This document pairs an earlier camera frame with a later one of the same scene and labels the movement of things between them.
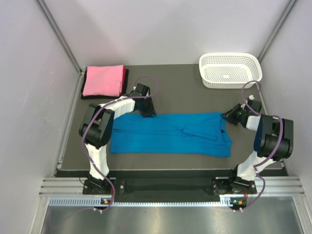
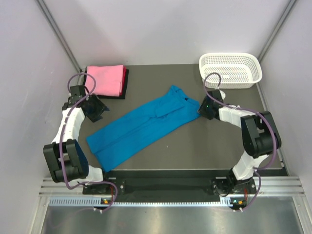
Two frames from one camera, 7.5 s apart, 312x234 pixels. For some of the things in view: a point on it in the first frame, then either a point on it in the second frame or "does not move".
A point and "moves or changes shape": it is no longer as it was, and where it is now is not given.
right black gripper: (229, 115) -> (202, 110)
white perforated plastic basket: (230, 70) does not move
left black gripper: (149, 110) -> (100, 108)
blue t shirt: (200, 134) moves or changes shape
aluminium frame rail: (276, 186) does not move
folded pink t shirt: (103, 81) does not move
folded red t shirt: (123, 81) does not move
